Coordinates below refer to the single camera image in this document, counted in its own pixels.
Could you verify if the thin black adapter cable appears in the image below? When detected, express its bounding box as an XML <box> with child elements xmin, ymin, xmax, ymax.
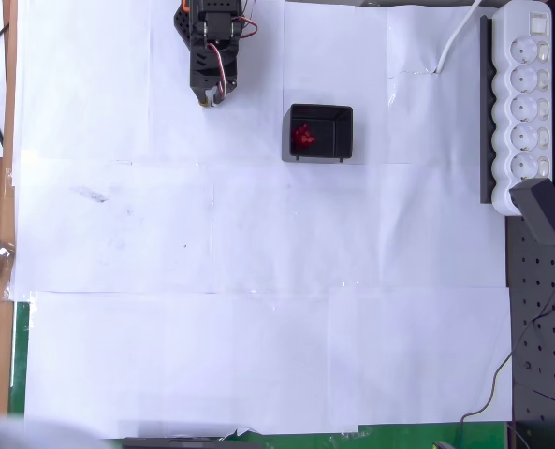
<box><xmin>454</xmin><ymin>243</ymin><xmax>555</xmax><ymax>449</ymax></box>

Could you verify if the black power adapter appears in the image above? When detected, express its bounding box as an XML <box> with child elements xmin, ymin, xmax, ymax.
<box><xmin>509</xmin><ymin>178</ymin><xmax>555</xmax><ymax>248</ymax></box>

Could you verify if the white power cable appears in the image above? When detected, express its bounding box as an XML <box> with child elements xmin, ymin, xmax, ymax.
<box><xmin>434</xmin><ymin>0</ymin><xmax>485</xmax><ymax>75</ymax></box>

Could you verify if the green cutting mat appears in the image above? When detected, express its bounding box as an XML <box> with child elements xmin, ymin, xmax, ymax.
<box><xmin>8</xmin><ymin>301</ymin><xmax>510</xmax><ymax>449</ymax></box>

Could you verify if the white power strip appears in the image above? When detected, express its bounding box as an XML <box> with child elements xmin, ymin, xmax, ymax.
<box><xmin>490</xmin><ymin>0</ymin><xmax>553</xmax><ymax>217</ymax></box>

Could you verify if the grey rounded object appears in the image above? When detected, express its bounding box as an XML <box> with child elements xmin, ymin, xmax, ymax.
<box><xmin>0</xmin><ymin>399</ymin><xmax>105</xmax><ymax>449</ymax></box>

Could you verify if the white paper table cover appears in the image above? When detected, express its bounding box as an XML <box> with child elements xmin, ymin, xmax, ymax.
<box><xmin>8</xmin><ymin>0</ymin><xmax>515</xmax><ymax>440</ymax></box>

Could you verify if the black open box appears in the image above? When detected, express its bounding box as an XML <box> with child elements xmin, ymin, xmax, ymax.
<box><xmin>281</xmin><ymin>103</ymin><xmax>355</xmax><ymax>164</ymax></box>

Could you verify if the black pegboard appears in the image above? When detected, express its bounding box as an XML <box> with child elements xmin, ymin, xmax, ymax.
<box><xmin>504</xmin><ymin>0</ymin><xmax>555</xmax><ymax>449</ymax></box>

